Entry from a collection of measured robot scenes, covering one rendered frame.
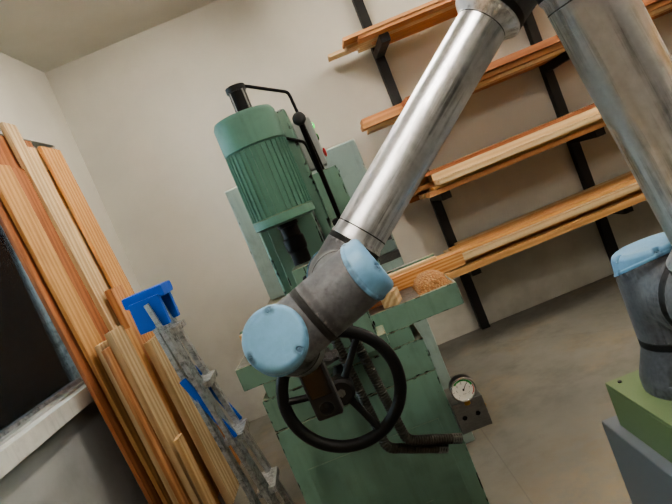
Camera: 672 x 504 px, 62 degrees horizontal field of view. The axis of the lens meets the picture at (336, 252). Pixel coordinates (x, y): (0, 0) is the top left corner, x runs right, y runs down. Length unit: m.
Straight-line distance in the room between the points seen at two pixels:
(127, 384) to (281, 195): 1.47
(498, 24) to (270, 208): 0.76
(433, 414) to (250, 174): 0.78
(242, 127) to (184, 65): 2.55
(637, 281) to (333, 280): 0.58
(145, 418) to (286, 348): 2.03
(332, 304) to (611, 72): 0.50
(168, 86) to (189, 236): 1.00
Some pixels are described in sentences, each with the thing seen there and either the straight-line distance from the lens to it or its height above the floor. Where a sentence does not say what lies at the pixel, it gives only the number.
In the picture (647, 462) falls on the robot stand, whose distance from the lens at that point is 1.24.
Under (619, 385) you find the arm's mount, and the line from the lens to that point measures 1.27.
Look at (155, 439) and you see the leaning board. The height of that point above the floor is 0.52.
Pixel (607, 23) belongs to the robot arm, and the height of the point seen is 1.28.
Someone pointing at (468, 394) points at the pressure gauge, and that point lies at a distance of 1.43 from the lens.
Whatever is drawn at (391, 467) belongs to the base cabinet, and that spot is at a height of 0.51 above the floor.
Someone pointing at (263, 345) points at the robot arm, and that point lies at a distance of 0.73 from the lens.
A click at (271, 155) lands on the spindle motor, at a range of 1.48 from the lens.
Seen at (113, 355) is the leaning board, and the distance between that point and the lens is 2.69.
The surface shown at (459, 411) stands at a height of 0.60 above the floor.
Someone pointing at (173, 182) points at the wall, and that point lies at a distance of 3.94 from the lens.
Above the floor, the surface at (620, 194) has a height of 0.59.
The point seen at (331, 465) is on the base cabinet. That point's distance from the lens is 1.53.
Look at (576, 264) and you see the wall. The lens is 4.20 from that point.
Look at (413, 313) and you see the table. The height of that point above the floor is 0.86.
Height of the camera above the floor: 1.20
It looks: 5 degrees down
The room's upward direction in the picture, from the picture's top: 22 degrees counter-clockwise
